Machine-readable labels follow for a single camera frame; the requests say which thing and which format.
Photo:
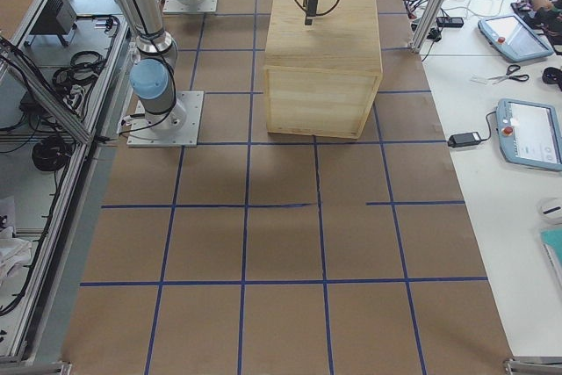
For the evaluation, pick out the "crumpled white cloth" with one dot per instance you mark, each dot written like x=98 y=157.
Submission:
x=15 y=252

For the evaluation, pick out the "far blue teach pendant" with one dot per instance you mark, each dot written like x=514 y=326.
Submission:
x=514 y=39

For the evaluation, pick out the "blue teach pendant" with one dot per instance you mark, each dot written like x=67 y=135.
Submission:
x=514 y=39
x=529 y=134

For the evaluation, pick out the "wooden drawer cabinet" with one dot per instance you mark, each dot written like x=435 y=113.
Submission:
x=322 y=79

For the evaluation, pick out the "aluminium frame post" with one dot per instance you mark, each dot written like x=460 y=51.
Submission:
x=432 y=2

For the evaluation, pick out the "black power adapter brick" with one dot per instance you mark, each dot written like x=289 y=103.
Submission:
x=462 y=140

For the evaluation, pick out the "black handled scissors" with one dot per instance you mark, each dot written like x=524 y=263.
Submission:
x=511 y=73

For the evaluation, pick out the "near blue teach pendant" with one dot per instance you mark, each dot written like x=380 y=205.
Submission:
x=529 y=134

